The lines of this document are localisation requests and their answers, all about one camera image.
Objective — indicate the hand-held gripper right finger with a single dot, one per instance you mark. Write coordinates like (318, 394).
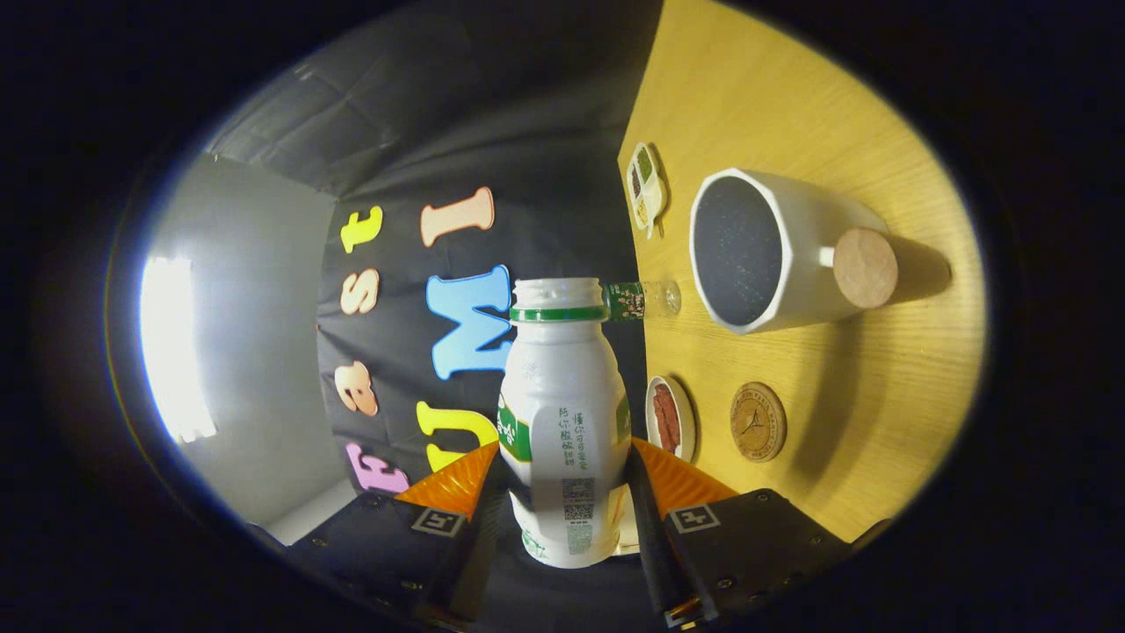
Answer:
(747, 545)

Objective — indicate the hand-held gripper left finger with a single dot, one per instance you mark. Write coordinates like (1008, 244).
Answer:
(378, 545)

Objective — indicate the round wooden coaster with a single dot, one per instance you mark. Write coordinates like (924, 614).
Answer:
(758, 422)

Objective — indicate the white juice bottle green label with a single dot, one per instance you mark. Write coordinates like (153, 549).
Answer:
(562, 396)

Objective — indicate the clear plastic water bottle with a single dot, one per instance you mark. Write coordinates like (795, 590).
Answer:
(628, 301)

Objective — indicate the round white plate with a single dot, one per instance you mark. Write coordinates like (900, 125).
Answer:
(687, 422)

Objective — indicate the red meat strip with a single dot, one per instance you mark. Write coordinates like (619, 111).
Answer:
(666, 418)

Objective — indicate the wooden table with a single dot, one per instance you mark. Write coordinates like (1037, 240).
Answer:
(861, 396)

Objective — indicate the white divided dish with beans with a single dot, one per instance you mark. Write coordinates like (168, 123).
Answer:
(646, 189)

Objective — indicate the black backdrop cloth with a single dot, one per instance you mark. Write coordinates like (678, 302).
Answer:
(492, 105)

